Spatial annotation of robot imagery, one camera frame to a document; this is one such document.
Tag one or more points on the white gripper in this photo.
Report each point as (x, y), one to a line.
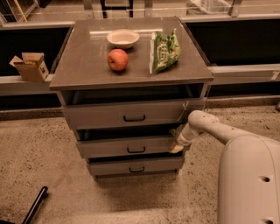
(183, 138)

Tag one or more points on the grey drawer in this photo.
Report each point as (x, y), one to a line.
(133, 113)
(125, 146)
(158, 164)

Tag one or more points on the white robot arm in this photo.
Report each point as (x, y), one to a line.
(249, 170)

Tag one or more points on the grey bottom drawer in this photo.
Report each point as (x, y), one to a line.
(158, 164)

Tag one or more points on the grey top drawer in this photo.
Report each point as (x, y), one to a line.
(133, 113)

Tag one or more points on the grey drawer cabinet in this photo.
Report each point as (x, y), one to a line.
(83, 77)

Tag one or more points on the open cardboard box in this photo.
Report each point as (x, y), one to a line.
(31, 66)

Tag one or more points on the green chip bag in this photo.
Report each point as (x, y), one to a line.
(164, 51)

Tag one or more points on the red apple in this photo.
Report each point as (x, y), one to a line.
(117, 59)

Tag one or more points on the white bowl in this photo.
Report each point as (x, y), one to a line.
(123, 39)

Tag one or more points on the clear plastic bin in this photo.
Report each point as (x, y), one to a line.
(206, 7)

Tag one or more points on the black pole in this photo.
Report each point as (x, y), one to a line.
(35, 205)

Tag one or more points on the yellow stick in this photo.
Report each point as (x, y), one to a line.
(20, 10)

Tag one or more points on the black chair frame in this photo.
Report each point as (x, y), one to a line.
(116, 5)

